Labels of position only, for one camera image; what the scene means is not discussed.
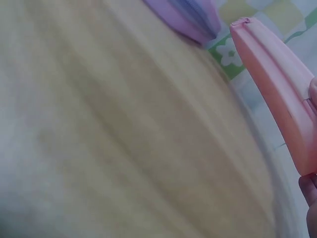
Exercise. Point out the person's right hand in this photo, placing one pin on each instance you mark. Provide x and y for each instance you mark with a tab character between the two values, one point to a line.
311	196

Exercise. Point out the purple zipper pencil case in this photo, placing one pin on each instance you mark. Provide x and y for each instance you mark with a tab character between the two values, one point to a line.
184	19

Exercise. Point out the pink zipper pencil case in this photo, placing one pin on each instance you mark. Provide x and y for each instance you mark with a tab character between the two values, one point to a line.
275	81

